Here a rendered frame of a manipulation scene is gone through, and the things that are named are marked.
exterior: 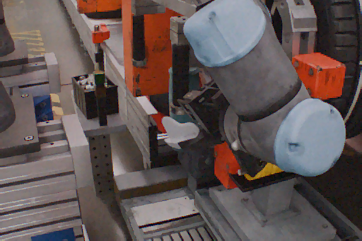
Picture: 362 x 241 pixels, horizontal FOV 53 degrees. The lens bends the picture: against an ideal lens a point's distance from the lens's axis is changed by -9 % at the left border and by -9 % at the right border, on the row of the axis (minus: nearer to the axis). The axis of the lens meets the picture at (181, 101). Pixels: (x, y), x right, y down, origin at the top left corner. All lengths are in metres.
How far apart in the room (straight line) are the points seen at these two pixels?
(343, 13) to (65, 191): 0.65
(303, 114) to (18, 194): 0.53
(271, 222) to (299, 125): 1.01
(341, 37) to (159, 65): 0.83
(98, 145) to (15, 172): 1.04
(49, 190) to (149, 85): 0.86
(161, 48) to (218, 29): 1.13
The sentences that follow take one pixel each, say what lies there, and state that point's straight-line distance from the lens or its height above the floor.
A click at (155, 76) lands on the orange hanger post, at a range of 1.49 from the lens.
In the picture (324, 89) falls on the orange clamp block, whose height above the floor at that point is 0.84.
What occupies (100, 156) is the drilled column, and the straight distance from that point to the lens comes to 1.73.
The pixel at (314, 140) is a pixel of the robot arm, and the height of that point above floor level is 0.94.
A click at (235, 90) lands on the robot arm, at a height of 0.97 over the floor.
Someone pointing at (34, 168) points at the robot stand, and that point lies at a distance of 0.70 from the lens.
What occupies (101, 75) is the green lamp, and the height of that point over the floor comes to 0.65.
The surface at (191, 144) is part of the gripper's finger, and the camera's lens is 0.58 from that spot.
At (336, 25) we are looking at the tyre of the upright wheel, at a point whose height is 0.95.
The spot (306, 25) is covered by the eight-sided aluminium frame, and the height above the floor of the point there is 0.95.
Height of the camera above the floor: 1.11
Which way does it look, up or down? 24 degrees down
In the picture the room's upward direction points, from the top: straight up
